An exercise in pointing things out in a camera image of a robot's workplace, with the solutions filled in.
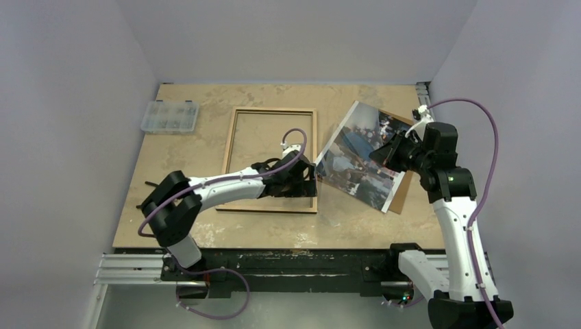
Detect printed photo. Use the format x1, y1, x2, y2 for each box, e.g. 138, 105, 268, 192
315, 101, 411, 213

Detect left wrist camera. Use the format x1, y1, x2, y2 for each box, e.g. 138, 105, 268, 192
281, 144, 303, 160

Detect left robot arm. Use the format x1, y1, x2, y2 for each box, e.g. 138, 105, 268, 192
138, 151, 317, 280

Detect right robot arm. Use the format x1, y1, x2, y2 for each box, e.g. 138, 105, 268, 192
369, 122, 514, 328

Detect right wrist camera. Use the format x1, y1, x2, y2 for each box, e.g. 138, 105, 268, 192
405, 105, 435, 140

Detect clear plastic organizer box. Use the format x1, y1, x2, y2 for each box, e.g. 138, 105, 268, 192
140, 100, 199, 135

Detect orange handled pliers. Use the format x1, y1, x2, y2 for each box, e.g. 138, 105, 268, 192
135, 181, 160, 210

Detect black wooden picture frame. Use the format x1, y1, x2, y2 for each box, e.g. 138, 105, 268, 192
216, 106, 318, 215

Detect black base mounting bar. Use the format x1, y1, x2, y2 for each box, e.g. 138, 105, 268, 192
161, 248, 419, 305

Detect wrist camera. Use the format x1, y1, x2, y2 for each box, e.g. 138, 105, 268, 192
281, 144, 303, 160
405, 105, 435, 140

